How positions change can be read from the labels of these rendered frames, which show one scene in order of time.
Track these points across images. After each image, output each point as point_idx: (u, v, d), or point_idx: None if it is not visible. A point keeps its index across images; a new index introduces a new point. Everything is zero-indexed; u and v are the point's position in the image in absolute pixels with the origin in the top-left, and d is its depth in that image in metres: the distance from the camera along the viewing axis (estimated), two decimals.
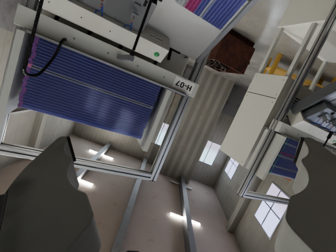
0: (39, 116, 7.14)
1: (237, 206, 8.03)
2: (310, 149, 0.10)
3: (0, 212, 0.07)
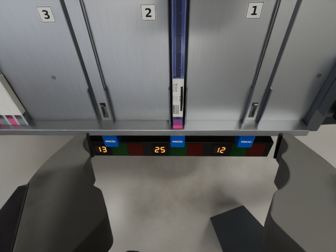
0: None
1: None
2: (288, 144, 0.10)
3: (22, 201, 0.07)
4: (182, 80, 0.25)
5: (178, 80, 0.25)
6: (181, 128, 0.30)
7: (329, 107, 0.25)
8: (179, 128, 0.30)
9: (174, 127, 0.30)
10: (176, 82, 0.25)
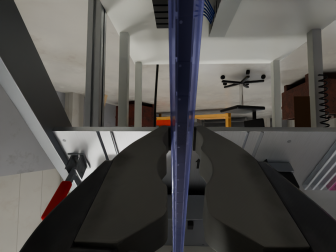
0: None
1: None
2: (203, 136, 0.11)
3: (104, 174, 0.08)
4: None
5: None
6: None
7: None
8: None
9: None
10: None
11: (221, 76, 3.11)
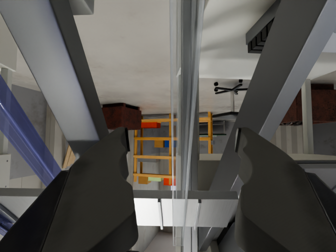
0: None
1: None
2: (247, 138, 0.11)
3: (62, 185, 0.08)
4: None
5: None
6: None
7: None
8: None
9: None
10: None
11: (214, 83, 3.23)
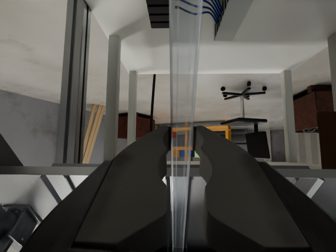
0: None
1: None
2: (203, 136, 0.11)
3: (104, 174, 0.08)
4: None
5: None
6: None
7: None
8: None
9: None
10: None
11: (221, 88, 3.03)
